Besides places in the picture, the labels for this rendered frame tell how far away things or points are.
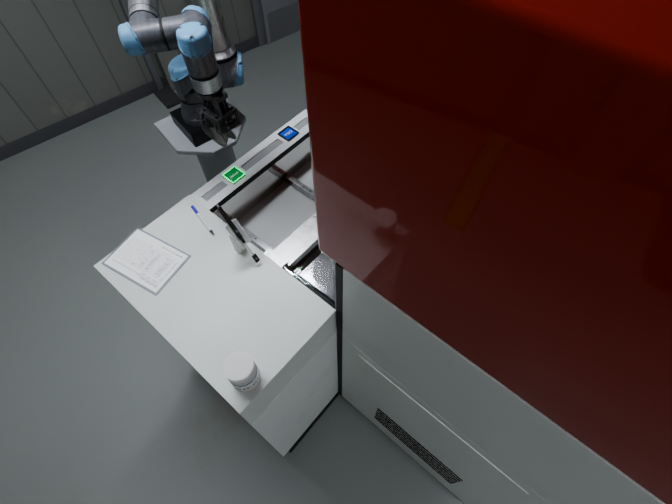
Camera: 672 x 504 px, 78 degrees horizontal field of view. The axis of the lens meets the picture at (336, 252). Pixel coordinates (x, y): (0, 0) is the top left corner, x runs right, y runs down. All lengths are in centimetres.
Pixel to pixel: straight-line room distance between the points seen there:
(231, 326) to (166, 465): 110
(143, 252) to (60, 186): 190
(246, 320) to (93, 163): 227
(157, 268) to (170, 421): 103
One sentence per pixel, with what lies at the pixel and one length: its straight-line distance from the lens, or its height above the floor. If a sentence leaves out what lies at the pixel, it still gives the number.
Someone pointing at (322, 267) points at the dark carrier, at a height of 90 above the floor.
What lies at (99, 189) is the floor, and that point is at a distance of 304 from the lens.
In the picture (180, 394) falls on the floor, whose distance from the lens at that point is 218.
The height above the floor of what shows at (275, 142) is 96.
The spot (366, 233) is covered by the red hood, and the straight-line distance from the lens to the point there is 72.
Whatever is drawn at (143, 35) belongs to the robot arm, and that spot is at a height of 142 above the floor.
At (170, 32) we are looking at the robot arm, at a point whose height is 142.
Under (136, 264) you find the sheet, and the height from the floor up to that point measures 97.
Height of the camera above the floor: 199
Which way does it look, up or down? 58 degrees down
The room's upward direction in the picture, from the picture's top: 1 degrees counter-clockwise
